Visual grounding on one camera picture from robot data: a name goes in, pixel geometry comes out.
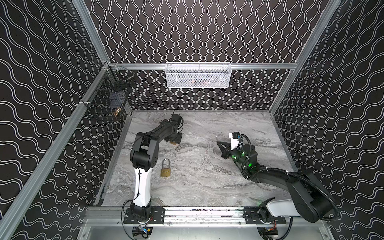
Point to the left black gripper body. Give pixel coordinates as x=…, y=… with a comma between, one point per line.
x=175, y=133

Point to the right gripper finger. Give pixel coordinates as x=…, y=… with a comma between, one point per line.
x=226, y=153
x=224, y=145

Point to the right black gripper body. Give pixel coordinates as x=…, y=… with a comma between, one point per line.
x=229, y=149

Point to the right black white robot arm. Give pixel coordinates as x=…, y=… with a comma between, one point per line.
x=308, y=197

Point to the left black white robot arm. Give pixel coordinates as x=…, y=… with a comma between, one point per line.
x=144, y=157

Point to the large brass padlock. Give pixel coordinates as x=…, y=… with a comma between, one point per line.
x=166, y=168

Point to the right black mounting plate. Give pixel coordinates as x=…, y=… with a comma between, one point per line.
x=261, y=216

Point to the black mounting plate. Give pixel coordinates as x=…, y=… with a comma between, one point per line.
x=261, y=216
x=150, y=215

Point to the brass item in black basket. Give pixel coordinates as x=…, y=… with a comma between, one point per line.
x=117, y=111

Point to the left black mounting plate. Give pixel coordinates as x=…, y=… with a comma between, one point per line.
x=150, y=215

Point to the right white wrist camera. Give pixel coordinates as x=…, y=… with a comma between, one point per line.
x=236, y=140

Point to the white mesh wall basket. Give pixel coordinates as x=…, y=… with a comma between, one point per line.
x=198, y=75

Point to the black wire wall basket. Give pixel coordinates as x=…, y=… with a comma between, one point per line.
x=112, y=93

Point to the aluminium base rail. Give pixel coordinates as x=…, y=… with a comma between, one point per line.
x=182, y=217

